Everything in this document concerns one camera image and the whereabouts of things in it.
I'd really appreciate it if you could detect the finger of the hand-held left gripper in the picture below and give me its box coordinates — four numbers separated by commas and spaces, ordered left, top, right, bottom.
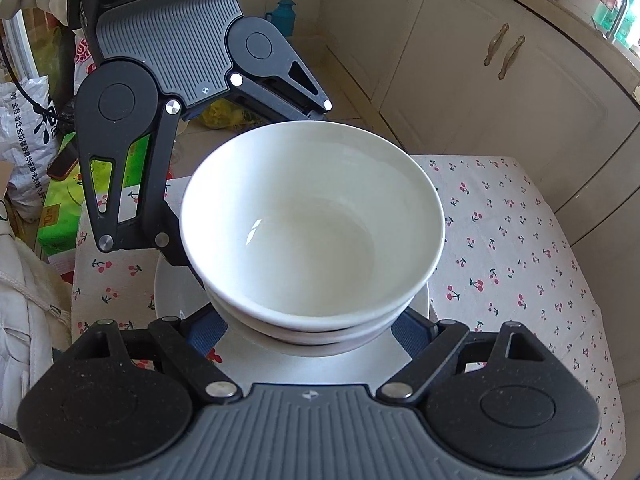
227, 47, 335, 123
77, 99, 198, 268

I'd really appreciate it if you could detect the yellow plastic bag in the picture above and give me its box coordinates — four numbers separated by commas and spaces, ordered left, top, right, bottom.
199, 97, 273, 132

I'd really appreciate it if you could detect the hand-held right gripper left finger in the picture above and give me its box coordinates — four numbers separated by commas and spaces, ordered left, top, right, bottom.
65, 305, 241, 401

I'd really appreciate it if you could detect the green carton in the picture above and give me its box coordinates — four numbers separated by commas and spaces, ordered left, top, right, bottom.
36, 130, 153, 277

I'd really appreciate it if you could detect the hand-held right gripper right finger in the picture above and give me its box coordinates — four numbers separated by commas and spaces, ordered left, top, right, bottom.
375, 307, 548, 403

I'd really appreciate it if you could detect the white plate single fruit print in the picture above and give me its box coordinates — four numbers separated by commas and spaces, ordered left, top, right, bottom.
153, 255, 432, 387

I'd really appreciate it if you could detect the white printed sack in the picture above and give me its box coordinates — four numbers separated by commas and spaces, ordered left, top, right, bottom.
0, 76, 61, 208

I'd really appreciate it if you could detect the teal jug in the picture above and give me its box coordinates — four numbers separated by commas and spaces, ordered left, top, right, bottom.
264, 0, 300, 40

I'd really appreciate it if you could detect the green dish soap bottle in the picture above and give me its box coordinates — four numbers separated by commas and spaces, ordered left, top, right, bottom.
592, 0, 626, 41

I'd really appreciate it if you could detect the dark red phone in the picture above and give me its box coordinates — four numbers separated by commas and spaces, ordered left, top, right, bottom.
46, 146, 81, 181

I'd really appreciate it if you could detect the cherry print tablecloth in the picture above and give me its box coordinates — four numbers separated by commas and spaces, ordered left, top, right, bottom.
70, 154, 626, 480

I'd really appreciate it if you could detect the white padded coat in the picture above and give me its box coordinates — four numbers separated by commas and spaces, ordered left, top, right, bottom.
0, 220, 76, 441

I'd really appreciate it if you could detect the bronze cabinet handle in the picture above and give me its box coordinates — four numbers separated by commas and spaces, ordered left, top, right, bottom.
497, 35, 526, 81
483, 22, 510, 67

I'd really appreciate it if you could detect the red patterned bag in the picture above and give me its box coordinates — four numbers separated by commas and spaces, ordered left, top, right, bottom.
72, 30, 101, 93

